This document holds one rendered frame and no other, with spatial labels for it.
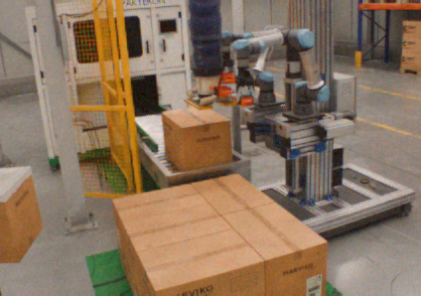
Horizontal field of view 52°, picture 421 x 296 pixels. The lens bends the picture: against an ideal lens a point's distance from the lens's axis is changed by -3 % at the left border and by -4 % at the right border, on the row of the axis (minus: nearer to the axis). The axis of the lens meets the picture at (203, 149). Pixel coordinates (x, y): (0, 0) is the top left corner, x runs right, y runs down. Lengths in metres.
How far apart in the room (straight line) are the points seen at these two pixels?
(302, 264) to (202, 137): 1.37
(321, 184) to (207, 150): 0.98
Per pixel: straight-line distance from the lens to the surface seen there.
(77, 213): 4.15
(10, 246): 2.53
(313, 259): 2.60
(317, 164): 3.67
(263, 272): 2.46
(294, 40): 2.96
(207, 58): 3.11
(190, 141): 3.43
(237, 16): 6.51
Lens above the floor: 1.85
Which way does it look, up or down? 18 degrees down
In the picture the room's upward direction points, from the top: 4 degrees counter-clockwise
